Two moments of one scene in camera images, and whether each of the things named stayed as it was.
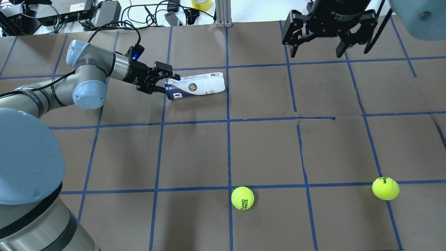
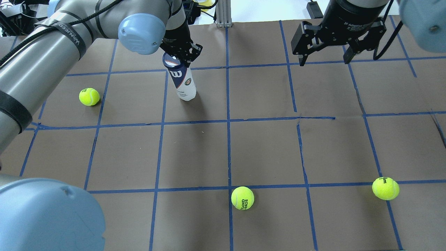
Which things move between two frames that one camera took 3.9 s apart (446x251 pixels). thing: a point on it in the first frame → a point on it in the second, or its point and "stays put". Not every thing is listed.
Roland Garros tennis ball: [242, 198] stays put
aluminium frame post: [223, 13] stays put
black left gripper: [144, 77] → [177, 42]
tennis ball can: [202, 84] → [181, 76]
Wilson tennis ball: [385, 188] stays put
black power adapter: [310, 6] stays put
